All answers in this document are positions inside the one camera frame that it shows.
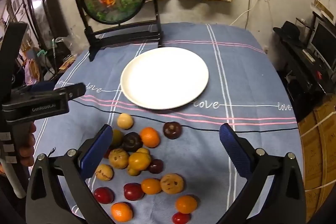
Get black monitor stand shelf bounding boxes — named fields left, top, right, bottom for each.
left=273, top=30, right=336, bottom=114

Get blue plaid tablecloth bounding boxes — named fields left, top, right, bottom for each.
left=31, top=22, right=302, bottom=224

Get long thin black thread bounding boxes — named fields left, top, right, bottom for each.
left=70, top=99, right=298, bottom=132

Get yellow-green round fruit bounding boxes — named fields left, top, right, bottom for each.
left=112, top=130, right=124, bottom=149

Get pale yellow round fruit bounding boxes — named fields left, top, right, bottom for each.
left=117, top=113, right=134, bottom=130

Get small tan fruit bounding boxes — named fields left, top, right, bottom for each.
left=127, top=165, right=141, bottom=177

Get dark wooden framed mirror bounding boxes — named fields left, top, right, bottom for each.
left=25, top=0, right=70, bottom=42

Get person's left hand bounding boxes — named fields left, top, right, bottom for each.
left=20, top=123, right=37, bottom=167

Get orange mandarin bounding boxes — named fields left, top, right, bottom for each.
left=141, top=178, right=162, bottom=195
left=110, top=202, right=133, bottom=223
left=175, top=195, right=198, bottom=214
left=139, top=127, right=160, bottom=148

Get yellow-orange mandarin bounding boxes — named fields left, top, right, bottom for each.
left=128, top=152, right=152, bottom=171

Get white plate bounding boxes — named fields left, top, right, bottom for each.
left=120, top=47, right=210, bottom=110

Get small red plum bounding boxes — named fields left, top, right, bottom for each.
left=172, top=212, right=191, bottom=224

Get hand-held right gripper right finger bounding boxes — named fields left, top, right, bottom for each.
left=219, top=123, right=306, bottom=224

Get white power cable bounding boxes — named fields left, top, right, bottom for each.
left=230, top=0, right=263, bottom=26

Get dark purple mangosteen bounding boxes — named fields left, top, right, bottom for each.
left=121, top=132, right=143, bottom=152
left=163, top=121, right=182, bottom=140

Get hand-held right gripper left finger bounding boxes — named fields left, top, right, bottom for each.
left=25, top=124, right=114, bottom=224

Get black hat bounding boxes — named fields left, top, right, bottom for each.
left=273, top=21, right=303, bottom=47

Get computer monitor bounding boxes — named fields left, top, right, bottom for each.
left=308, top=14, right=336, bottom=70

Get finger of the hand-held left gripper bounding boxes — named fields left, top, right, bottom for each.
left=54, top=83, right=87, bottom=100

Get cardboard box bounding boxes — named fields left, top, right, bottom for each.
left=297, top=94, right=336, bottom=214

